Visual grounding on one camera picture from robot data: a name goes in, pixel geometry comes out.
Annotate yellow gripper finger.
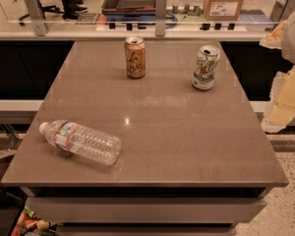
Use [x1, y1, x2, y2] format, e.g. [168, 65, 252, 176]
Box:
[262, 65, 295, 133]
[259, 21, 286, 49]

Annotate clear plastic water bottle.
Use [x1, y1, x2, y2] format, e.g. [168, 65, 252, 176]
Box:
[39, 120, 121, 165]

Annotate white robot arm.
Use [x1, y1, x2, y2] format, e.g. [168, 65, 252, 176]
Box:
[260, 10, 295, 133]

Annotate cardboard box with label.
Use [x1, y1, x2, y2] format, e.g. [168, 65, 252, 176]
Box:
[203, 0, 244, 21]

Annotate white green 7up can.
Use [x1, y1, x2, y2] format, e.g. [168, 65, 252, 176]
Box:
[192, 44, 220, 90]

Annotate orange LaCroix soda can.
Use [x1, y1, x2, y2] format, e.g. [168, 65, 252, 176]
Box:
[124, 36, 146, 79]

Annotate person legs in background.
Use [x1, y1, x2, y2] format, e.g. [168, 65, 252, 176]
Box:
[61, 0, 87, 20]

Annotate grey table drawer base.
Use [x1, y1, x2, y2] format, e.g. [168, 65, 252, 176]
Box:
[27, 197, 266, 236]

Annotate snack packets bin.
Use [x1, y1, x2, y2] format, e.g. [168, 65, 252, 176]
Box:
[8, 205, 58, 236]

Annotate right metal glass bracket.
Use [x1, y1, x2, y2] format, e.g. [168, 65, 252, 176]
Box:
[269, 0, 295, 25]

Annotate metal glass bracket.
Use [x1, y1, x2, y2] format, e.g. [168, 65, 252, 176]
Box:
[155, 0, 167, 36]
[269, 0, 295, 25]
[24, 0, 48, 36]

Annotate middle metal glass bracket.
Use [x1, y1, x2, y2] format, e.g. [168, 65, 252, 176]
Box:
[155, 0, 167, 36]

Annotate left metal glass bracket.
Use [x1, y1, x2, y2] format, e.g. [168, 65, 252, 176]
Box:
[24, 0, 48, 36]

